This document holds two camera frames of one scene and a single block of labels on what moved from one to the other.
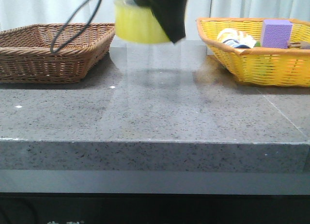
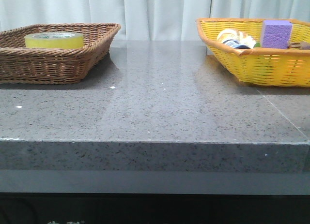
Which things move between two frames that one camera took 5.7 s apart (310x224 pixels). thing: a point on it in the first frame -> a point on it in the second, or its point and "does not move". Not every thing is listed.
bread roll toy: x=234 y=34 does not move
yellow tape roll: x=135 y=23 -> x=54 y=40
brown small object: x=303 y=45 does not move
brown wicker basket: x=25 y=56 does not move
